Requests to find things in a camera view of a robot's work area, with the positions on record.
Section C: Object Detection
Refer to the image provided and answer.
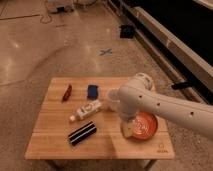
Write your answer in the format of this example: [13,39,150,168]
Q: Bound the black white striped eraser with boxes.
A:
[68,122,97,146]

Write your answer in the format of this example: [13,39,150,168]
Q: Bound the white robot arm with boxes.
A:
[118,73,213,141]

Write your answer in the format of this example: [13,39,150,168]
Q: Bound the orange ridged bowl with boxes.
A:
[131,112,158,140]

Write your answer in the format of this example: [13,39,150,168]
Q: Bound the translucent plastic cup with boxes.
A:
[106,89,120,111]

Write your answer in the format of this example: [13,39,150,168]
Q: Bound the white tube bottle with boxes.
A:
[69,100,102,122]

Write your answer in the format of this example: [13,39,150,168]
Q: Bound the blue sponge block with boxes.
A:
[87,85,98,100]

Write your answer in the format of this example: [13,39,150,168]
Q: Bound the wooden folding table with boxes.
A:
[25,77,175,160]

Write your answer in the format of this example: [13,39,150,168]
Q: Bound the red brown small tool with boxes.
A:
[62,85,72,102]

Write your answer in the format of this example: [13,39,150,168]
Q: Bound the black box on floor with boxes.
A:
[120,25,134,38]

